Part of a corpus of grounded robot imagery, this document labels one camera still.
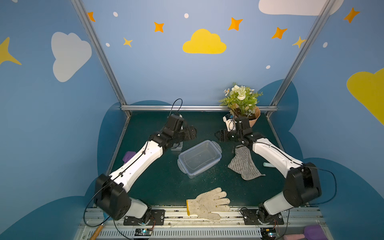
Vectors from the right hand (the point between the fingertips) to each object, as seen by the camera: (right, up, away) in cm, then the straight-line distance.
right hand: (221, 131), depth 88 cm
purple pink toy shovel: (+41, -49, -16) cm, 66 cm away
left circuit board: (-42, -48, -16) cm, 66 cm away
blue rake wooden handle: (-62, -47, -19) cm, 80 cm away
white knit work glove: (-11, -39, -9) cm, 42 cm away
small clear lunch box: (-24, -6, -20) cm, 32 cm away
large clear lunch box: (-13, -18, +8) cm, 23 cm away
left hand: (-17, 0, -9) cm, 19 cm away
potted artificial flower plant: (+13, +19, +5) cm, 23 cm away
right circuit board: (+20, -49, -16) cm, 56 cm away
